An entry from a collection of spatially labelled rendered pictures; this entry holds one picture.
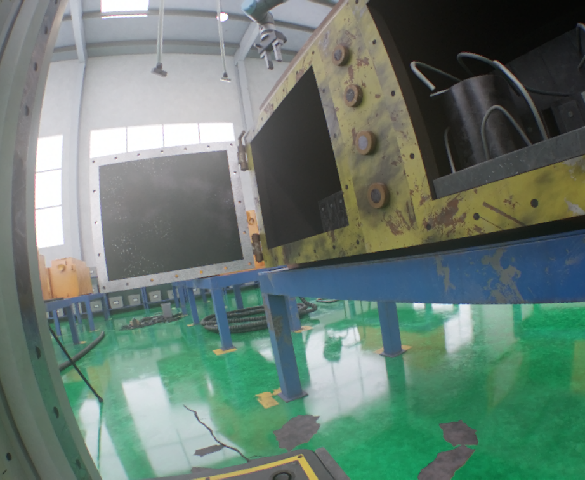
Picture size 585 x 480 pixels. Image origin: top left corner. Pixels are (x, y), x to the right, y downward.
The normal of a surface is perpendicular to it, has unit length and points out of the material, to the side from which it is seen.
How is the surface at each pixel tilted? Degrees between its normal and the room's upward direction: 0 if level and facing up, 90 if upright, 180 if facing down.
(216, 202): 90
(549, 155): 90
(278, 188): 90
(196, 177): 90
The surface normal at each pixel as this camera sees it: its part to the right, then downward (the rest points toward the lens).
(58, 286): 0.44, -0.14
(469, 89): -0.71, 0.08
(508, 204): -0.89, 0.14
